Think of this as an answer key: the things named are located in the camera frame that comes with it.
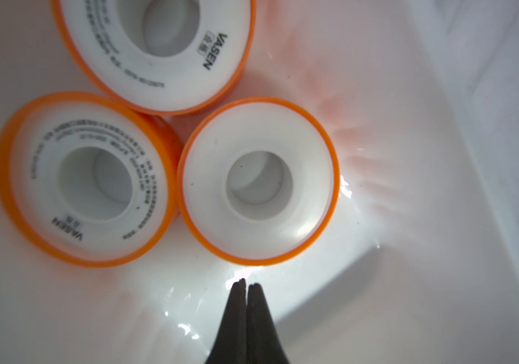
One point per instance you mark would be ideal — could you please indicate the white storage box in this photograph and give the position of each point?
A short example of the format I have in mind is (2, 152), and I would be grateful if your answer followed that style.
(419, 264)

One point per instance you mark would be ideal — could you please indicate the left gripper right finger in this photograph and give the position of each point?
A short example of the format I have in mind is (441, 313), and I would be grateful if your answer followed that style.
(263, 345)

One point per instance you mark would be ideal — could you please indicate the orange sealing tape roll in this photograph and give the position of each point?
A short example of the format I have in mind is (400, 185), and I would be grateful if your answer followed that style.
(87, 180)
(259, 180)
(159, 57)

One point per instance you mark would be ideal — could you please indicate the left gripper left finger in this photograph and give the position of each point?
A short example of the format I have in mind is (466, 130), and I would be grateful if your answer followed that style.
(230, 345)

